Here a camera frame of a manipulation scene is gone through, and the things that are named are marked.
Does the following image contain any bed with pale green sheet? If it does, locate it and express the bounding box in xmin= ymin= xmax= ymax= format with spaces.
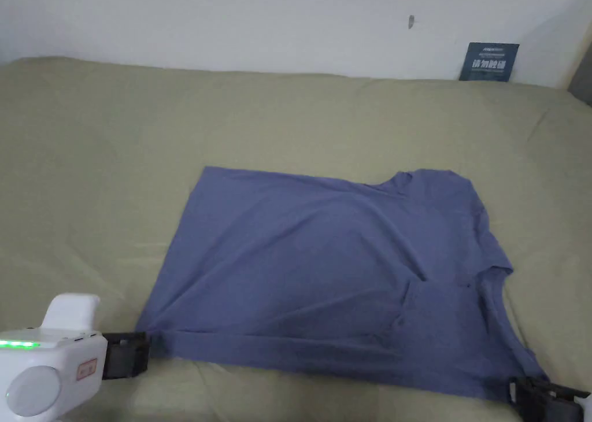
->
xmin=0 ymin=55 xmax=592 ymax=422

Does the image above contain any dark blue printed card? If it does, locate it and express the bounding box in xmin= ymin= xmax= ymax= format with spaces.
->
xmin=458 ymin=42 xmax=521 ymax=83

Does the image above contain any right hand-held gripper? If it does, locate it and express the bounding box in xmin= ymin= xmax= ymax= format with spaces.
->
xmin=508 ymin=375 xmax=592 ymax=422

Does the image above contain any blue short-sleeved shirt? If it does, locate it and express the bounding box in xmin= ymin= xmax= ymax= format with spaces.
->
xmin=136 ymin=165 xmax=550 ymax=405

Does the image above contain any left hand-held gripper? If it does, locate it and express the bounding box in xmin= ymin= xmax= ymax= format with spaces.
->
xmin=0 ymin=293 xmax=151 ymax=422

